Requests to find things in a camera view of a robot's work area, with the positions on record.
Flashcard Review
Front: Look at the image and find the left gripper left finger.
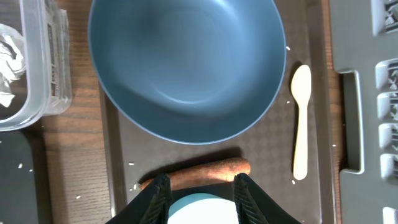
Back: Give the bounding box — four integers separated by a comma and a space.
106, 174, 172, 224

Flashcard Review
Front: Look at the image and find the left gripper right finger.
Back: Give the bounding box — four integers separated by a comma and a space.
233, 173, 300, 224

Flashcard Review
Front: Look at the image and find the light blue small bowl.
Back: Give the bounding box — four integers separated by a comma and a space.
167, 193, 239, 224

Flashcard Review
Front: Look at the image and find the snack wrapper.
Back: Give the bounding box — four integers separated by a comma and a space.
1, 24, 26, 108

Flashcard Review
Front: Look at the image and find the clear plastic waste bin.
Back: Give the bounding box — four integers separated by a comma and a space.
1, 0, 72, 131

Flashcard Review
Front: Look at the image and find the grey dishwasher rack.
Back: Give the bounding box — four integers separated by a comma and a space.
330, 0, 397, 223

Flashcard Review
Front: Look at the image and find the orange carrot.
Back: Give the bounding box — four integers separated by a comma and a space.
138, 157, 252, 191

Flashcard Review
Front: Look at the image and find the brown serving tray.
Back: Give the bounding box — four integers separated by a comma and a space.
101, 1, 339, 223

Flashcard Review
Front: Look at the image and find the black rectangular tray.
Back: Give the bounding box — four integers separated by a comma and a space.
1, 131, 52, 224

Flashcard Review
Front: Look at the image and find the yellow plastic spoon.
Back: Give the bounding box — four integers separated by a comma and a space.
290, 65, 312, 180

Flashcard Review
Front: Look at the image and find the dark blue bowl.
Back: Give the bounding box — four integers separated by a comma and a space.
88, 0, 287, 145

